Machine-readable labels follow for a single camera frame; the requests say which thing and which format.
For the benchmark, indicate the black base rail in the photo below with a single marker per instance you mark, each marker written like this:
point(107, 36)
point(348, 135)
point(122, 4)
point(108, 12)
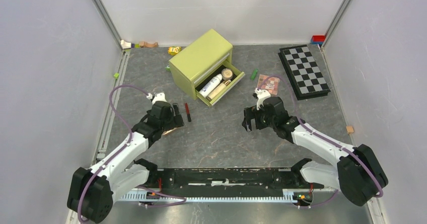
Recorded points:
point(227, 182)

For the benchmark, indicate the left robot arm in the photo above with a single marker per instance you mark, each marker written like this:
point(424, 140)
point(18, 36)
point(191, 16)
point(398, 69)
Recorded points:
point(93, 191)

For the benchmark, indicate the wooden toy blocks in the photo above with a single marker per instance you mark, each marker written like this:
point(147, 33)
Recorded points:
point(142, 44)

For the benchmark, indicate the pink eyeshadow palette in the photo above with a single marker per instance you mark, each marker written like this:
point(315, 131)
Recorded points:
point(268, 83)

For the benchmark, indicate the red black lip pencil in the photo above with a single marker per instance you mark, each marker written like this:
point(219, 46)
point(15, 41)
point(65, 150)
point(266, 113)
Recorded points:
point(187, 112)

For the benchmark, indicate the round powder jar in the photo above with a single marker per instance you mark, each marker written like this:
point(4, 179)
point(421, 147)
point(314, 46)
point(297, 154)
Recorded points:
point(227, 74)

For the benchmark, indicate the white plastic bottle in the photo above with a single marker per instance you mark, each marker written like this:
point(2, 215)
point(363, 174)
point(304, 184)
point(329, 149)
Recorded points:
point(211, 85)

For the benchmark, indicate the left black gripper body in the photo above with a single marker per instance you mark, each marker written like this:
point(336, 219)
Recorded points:
point(172, 122)

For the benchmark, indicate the green metal drawer box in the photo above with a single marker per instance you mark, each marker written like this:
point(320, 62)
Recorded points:
point(198, 63)

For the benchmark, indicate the black white checkerboard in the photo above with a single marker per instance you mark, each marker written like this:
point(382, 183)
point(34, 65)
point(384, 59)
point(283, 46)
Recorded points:
point(303, 72)

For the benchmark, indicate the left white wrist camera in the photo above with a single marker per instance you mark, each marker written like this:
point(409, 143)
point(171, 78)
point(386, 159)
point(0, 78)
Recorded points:
point(158, 99)

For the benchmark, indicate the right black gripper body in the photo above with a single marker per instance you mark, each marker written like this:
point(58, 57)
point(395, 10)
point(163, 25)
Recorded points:
point(262, 121)

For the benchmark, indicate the small wooden cube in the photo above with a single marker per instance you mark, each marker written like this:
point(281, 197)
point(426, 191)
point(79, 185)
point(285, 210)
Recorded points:
point(349, 129)

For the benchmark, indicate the red blue blocks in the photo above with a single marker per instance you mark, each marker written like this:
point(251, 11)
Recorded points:
point(317, 39)

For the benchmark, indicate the yellow toy car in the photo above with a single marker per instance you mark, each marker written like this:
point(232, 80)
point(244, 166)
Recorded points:
point(174, 50)

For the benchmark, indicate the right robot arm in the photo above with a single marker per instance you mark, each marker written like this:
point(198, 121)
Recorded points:
point(353, 170)

